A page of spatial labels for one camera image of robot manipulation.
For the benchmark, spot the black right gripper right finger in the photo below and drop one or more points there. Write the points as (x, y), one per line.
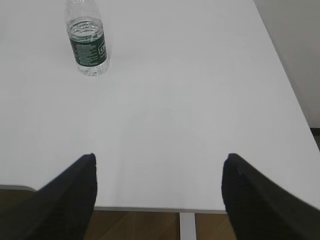
(259, 209)

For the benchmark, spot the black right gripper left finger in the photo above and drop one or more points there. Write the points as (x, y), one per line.
(61, 210)

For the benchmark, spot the grey metal table leg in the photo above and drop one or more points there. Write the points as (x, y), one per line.
(187, 226)

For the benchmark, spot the clear water bottle green label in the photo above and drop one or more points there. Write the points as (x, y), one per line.
(85, 31)

